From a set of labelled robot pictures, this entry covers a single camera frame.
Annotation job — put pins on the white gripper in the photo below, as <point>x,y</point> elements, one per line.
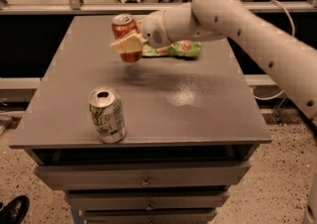
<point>154,29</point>

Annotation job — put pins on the green chip bag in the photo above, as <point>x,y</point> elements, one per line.
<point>183,49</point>

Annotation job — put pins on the grey drawer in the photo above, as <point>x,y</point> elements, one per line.
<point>173,216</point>
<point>142,175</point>
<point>150,200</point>

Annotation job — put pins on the red Coca-Cola can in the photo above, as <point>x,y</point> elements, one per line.
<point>127,43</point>

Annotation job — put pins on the black leather shoe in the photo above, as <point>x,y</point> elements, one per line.
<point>15,211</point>

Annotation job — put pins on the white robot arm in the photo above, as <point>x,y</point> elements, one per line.
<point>290,63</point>

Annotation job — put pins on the top grey drawer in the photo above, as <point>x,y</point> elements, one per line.
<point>142,175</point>

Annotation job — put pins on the bottom grey drawer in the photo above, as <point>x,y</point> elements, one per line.
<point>173,216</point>

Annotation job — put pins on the silver green 7UP can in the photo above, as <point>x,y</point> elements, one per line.
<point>107,114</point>

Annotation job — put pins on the middle grey drawer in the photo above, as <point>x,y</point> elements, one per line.
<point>150,200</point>

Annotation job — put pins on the grey drawer cabinet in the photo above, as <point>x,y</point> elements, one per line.
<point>176,111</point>

